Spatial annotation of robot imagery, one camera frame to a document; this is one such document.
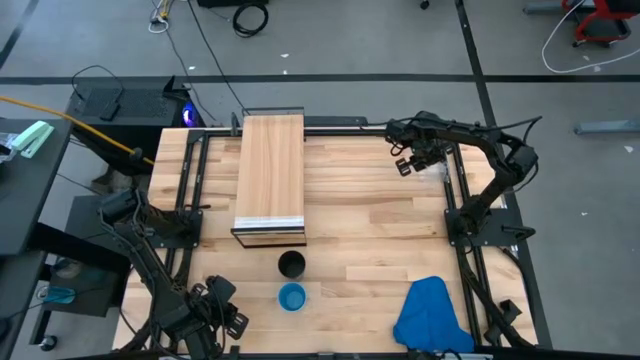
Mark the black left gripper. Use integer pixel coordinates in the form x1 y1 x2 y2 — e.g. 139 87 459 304
188 282 250 346

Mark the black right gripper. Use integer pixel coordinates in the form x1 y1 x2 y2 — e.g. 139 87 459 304
394 127 447 178

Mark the clear plastic mug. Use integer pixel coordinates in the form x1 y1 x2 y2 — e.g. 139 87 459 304
422 157 450 182

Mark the blue cup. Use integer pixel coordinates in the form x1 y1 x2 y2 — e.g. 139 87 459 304
277 282 308 313

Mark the black cup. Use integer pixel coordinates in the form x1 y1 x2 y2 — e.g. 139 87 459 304
277 250 307 280

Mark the black low cart shelf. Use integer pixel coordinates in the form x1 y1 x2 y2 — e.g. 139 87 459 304
42 194 131 319

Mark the blue cloth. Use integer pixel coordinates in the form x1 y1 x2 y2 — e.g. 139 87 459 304
392 275 476 354

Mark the blue transparent bottle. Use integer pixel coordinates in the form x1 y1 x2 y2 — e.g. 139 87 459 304
37 284 77 305

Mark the grey floor bar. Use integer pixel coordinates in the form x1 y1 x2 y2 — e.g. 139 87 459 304
573 118 640 137
523 1 566 15

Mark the black computer tower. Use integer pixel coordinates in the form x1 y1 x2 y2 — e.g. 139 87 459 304
64 75 206 176

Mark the black side desk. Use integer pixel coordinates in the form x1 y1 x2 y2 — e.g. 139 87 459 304
0 118 74 256

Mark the small black box device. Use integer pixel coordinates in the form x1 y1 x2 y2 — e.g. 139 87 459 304
98 101 121 122

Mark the red cart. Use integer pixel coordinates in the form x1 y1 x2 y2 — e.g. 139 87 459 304
562 0 640 49

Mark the mint green stapler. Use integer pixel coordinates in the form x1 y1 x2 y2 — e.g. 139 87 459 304
10 120 55 160

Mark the clear plastic bag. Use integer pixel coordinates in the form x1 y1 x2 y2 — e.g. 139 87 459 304
0 132 19 164

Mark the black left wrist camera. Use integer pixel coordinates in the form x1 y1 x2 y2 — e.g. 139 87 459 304
205 274 238 303

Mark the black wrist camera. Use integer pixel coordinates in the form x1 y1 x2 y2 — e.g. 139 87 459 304
384 118 409 146
205 274 238 303

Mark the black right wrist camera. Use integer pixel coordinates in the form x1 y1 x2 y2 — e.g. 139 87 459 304
384 118 409 146

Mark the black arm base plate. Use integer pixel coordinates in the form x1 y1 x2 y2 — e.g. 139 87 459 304
149 209 205 250
444 207 536 247

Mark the black aluminium table frame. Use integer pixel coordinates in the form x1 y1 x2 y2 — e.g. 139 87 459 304
149 127 541 351

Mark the long white floor cable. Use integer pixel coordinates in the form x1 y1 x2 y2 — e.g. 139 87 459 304
541 0 640 75

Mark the black coiled cable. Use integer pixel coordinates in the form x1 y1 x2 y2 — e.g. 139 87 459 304
231 3 270 39

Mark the long black floor cable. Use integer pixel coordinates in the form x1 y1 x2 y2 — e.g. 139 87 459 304
187 0 246 114

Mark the yellow cable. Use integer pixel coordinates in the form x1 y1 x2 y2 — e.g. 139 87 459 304
0 95 155 167

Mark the white cable bundle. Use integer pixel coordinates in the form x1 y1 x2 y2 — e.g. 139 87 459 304
147 0 176 35

